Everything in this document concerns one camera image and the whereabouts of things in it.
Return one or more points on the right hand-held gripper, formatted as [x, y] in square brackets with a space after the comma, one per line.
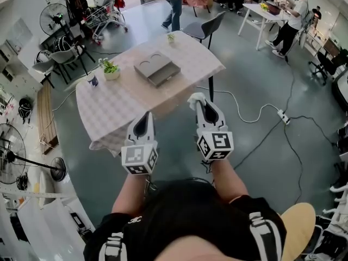
[221, 141]

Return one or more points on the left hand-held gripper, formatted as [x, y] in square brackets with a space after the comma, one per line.
[136, 155]

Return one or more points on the grey box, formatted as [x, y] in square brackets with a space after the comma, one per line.
[155, 67]

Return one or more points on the person's right forearm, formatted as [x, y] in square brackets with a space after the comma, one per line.
[228, 181]

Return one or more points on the person's left forearm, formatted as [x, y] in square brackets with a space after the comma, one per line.
[130, 194]

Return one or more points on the table with checked cloth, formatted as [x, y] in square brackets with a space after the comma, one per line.
[114, 110]

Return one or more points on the green plant in white pot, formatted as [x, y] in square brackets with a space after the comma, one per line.
[111, 71]

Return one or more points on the blue mug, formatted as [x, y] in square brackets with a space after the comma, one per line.
[92, 81]

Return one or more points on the white power strip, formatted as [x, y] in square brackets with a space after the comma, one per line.
[283, 117]

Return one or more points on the small potted plant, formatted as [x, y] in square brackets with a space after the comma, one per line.
[171, 37]

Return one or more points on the grey chair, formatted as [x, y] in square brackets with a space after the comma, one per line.
[206, 27]

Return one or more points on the person's black shirt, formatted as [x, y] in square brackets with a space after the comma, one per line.
[190, 213]

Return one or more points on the wooden platform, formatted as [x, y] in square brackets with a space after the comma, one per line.
[46, 118]

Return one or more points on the grey armchair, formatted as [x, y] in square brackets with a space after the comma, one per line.
[69, 56]
[43, 67]

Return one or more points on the white table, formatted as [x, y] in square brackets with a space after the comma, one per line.
[255, 9]

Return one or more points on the black backpack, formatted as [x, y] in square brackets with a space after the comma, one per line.
[25, 107]

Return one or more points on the black bag with white stripes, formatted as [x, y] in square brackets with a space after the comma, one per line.
[62, 43]

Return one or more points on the yellow flowers in pot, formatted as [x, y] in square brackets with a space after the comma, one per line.
[264, 7]

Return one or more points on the white and black bag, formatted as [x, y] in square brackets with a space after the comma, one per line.
[42, 56]

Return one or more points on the metal shopping cart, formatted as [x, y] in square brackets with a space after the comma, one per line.
[104, 12]

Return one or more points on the black office chair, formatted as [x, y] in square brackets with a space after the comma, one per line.
[330, 64]

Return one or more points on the black floor fan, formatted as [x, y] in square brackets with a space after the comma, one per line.
[11, 156]
[51, 19]

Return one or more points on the round wooden stool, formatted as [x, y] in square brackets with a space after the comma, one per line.
[299, 224]

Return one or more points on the coat rack with clothes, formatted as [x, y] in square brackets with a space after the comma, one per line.
[77, 1]

